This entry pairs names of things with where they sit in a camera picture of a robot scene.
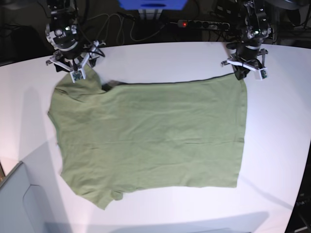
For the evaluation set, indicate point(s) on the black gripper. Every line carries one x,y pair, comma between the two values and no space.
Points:
71,51
245,52

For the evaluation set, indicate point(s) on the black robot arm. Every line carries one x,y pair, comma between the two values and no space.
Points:
73,50
65,24

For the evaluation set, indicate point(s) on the green T-shirt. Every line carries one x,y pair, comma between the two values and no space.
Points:
138,136

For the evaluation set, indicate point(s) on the blue box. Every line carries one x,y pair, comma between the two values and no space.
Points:
152,4

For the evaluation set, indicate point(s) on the black power strip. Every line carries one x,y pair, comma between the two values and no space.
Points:
206,25

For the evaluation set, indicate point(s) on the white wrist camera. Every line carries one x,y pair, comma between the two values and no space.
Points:
257,66
77,65

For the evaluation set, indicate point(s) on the grey plastic bin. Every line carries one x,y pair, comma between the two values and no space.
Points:
24,207

